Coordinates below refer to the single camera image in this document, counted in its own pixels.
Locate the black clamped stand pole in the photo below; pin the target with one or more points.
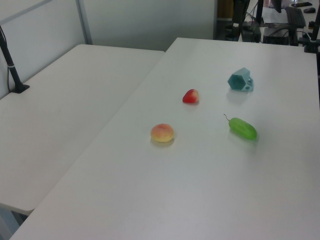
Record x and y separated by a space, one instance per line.
312 37

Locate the red toy strawberry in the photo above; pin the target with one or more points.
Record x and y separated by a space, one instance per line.
191 97

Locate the black stand with base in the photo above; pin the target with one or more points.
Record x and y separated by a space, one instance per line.
237 27

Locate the black computer mouse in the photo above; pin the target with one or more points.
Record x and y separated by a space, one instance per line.
309 10

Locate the orange yellow toy peach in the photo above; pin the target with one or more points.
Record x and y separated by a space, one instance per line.
162 133

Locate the black camera stand pole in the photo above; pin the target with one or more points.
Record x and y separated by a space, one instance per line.
12 72

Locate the black electronics box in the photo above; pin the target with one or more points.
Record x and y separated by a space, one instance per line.
277 36

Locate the green toy pepper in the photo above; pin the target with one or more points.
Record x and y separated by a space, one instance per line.
243 128

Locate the white paper sheets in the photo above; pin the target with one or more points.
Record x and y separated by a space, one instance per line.
273 17

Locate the grey partition rail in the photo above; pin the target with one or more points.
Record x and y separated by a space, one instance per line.
22 11

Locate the grey partition corner post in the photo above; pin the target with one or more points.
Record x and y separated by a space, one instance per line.
84 22

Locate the teal hexagonal mug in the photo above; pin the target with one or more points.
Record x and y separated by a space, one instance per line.
237 82

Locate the white side table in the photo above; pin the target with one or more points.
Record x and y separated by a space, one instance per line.
62 105

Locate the black tripod pole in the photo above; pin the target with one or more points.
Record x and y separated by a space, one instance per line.
259 12

